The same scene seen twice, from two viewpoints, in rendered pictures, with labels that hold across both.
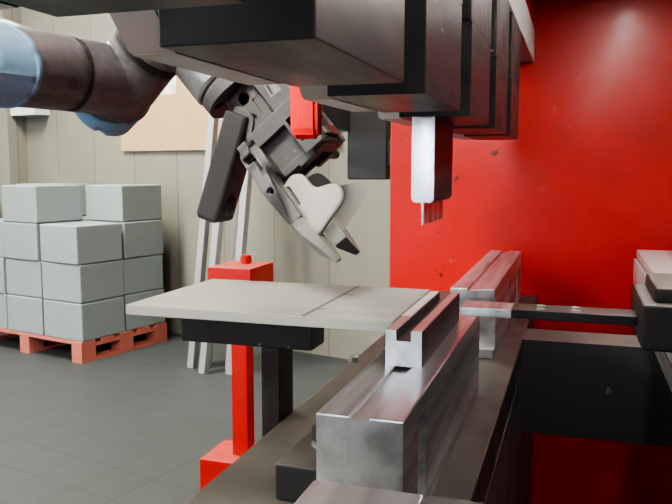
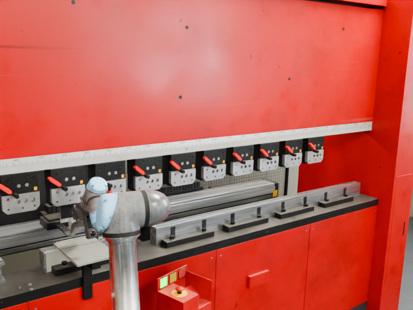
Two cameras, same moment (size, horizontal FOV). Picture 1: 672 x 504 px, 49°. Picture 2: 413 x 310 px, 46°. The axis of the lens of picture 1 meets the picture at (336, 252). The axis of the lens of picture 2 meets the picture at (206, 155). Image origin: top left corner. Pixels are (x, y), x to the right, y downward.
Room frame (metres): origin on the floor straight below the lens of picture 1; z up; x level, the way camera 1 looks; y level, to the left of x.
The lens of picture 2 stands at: (2.06, 1.58, 1.84)
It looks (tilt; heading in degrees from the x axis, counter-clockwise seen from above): 12 degrees down; 215
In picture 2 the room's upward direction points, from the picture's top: 2 degrees clockwise
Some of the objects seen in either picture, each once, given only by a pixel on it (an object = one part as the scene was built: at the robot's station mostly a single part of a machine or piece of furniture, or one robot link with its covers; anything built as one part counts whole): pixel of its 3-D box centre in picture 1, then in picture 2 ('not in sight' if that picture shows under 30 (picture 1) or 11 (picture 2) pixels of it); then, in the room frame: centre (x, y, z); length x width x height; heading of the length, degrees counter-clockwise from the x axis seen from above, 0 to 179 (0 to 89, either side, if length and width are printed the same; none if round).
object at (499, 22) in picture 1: (466, 62); (18, 190); (0.92, -0.16, 1.26); 0.15 x 0.09 x 0.17; 162
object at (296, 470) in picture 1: (361, 422); (86, 262); (0.69, -0.02, 0.89); 0.30 x 0.05 x 0.03; 162
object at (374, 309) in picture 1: (287, 301); (85, 250); (0.75, 0.05, 1.00); 0.26 x 0.18 x 0.01; 72
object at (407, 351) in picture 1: (427, 324); (76, 240); (0.69, -0.09, 0.99); 0.20 x 0.03 x 0.03; 162
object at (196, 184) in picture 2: not in sight; (168, 188); (-0.15, -0.24, 1.02); 0.44 x 0.06 x 0.04; 162
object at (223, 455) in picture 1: (242, 372); not in sight; (2.58, 0.33, 0.42); 0.25 x 0.20 x 0.83; 72
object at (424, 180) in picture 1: (433, 171); (70, 211); (0.71, -0.09, 1.13); 0.10 x 0.02 x 0.10; 162
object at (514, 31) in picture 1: (486, 81); not in sight; (1.11, -0.22, 1.26); 0.15 x 0.09 x 0.17; 162
